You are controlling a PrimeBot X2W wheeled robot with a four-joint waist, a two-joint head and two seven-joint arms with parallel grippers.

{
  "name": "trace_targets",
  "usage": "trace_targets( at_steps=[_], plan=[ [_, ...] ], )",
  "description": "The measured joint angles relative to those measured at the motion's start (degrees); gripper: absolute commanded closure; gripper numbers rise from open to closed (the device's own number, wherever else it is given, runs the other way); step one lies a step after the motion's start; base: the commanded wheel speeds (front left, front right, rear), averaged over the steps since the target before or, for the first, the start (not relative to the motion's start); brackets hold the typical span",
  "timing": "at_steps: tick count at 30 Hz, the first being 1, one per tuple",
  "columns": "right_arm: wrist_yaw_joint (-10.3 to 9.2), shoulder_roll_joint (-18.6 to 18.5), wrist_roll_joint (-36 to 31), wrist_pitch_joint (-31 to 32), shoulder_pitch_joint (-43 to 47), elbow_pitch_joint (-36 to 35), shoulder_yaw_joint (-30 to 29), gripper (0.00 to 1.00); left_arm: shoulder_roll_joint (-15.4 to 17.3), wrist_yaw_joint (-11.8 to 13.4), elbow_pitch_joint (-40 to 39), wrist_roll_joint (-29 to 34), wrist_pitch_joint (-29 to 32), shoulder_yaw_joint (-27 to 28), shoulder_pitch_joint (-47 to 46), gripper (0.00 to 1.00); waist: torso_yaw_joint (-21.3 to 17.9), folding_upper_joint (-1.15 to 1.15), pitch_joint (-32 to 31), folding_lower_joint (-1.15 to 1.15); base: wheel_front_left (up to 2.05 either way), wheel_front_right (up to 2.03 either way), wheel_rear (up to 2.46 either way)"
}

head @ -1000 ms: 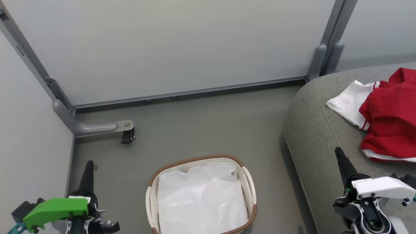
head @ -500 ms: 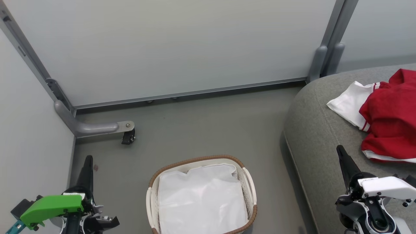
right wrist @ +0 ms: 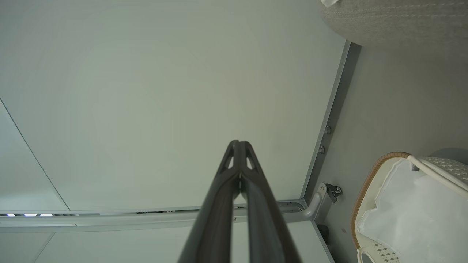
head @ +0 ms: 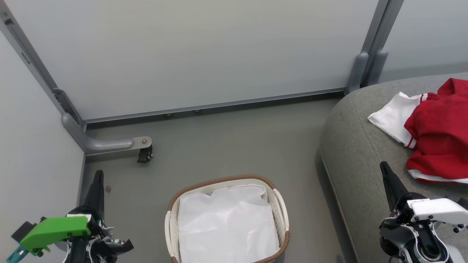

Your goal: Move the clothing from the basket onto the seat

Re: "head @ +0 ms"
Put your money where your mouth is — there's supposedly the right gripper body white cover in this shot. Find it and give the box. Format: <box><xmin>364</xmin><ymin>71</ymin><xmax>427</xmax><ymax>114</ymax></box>
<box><xmin>382</xmin><ymin>192</ymin><xmax>468</xmax><ymax>233</ymax></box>

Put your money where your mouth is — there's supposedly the white cloth basket liner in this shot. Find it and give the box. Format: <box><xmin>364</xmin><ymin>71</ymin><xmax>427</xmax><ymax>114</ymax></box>
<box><xmin>177</xmin><ymin>184</ymin><xmax>280</xmax><ymax>263</ymax></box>

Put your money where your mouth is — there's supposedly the grey partition side post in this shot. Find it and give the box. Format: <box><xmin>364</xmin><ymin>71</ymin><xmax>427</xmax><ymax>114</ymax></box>
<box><xmin>0</xmin><ymin>0</ymin><xmax>86</xmax><ymax>132</ymax></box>

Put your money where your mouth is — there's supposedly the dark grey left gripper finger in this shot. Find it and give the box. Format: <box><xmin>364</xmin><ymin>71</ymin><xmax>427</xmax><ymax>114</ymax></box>
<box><xmin>81</xmin><ymin>170</ymin><xmax>105</xmax><ymax>221</ymax></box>

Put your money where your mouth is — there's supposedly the red garment with white trim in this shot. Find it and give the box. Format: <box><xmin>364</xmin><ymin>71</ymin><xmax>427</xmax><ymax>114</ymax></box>
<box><xmin>404</xmin><ymin>78</ymin><xmax>468</xmax><ymax>184</ymax></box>

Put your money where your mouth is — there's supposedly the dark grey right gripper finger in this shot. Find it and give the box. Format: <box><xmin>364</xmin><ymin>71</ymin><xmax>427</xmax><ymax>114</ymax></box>
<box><xmin>380</xmin><ymin>161</ymin><xmax>409</xmax><ymax>211</ymax></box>

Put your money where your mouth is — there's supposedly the grey partition bottom rail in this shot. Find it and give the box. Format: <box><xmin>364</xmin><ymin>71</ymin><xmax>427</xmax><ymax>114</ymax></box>
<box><xmin>82</xmin><ymin>88</ymin><xmax>346</xmax><ymax>124</ymax></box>

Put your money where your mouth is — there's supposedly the grey partition support foot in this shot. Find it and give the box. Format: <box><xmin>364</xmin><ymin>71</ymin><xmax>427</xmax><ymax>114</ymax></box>
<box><xmin>61</xmin><ymin>113</ymin><xmax>153</xmax><ymax>156</ymax></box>

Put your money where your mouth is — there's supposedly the black caster wheel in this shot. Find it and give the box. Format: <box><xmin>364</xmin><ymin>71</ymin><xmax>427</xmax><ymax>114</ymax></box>
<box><xmin>137</xmin><ymin>144</ymin><xmax>154</xmax><ymax>164</ymax></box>

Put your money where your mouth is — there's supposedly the grey partition corner post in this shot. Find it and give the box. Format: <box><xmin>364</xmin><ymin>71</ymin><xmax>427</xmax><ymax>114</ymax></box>
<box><xmin>344</xmin><ymin>0</ymin><xmax>404</xmax><ymax>95</ymax></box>

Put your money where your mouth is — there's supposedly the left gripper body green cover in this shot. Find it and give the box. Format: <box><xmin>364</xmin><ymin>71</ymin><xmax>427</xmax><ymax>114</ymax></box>
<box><xmin>20</xmin><ymin>206</ymin><xmax>134</xmax><ymax>263</ymax></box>

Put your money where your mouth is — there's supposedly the white garment with red stripes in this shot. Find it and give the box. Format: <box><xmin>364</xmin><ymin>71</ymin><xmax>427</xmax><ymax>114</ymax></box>
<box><xmin>367</xmin><ymin>91</ymin><xmax>428</xmax><ymax>149</ymax></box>

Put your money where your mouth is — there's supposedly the white laundry basket brown rim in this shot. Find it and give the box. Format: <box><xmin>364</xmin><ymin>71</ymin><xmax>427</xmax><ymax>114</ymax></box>
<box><xmin>165</xmin><ymin>175</ymin><xmax>290</xmax><ymax>263</ymax></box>

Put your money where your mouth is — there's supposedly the grey fabric sofa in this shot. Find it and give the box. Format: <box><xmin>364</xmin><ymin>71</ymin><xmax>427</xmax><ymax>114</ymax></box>
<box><xmin>320</xmin><ymin>72</ymin><xmax>468</xmax><ymax>263</ymax></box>

